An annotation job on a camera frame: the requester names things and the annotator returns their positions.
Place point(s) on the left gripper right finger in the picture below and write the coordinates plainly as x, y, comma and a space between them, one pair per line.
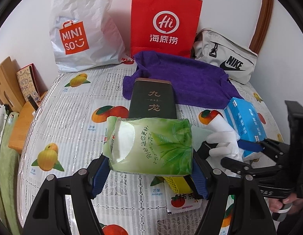
250, 214

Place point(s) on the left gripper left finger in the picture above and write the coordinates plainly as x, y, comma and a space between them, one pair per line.
48, 212

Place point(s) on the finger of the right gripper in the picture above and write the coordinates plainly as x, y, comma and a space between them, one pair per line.
249, 145
243, 168

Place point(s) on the white cloth glove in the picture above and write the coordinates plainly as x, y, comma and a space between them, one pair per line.
226, 139

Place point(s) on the blue tissue pack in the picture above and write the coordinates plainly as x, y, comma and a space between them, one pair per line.
243, 118

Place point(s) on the yellow mesh pouch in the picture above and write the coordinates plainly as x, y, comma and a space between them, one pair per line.
178, 185

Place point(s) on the white tomato sachet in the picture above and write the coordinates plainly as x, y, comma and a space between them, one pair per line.
178, 203

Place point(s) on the green tissue pack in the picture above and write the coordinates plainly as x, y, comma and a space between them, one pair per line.
156, 146

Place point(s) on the green cloth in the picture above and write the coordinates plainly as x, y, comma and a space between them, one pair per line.
9, 163

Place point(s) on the fruit print tablecloth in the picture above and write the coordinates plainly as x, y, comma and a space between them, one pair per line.
68, 119

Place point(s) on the purple towel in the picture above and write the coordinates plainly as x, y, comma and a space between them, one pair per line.
195, 83

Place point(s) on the beige Nike waist bag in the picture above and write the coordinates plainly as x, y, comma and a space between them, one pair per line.
214, 48

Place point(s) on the dark green tea tin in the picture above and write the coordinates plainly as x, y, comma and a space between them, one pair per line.
152, 98

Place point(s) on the wooden chair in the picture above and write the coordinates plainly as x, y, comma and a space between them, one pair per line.
11, 95

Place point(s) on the brown patterned box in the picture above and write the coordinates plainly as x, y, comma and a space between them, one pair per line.
27, 83

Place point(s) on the red Haidilao paper bag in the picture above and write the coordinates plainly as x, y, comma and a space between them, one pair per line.
166, 26

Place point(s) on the white Miniso plastic bag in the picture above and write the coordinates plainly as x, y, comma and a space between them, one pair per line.
84, 36

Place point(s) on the brown wooden door frame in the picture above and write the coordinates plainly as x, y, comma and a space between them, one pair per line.
262, 26

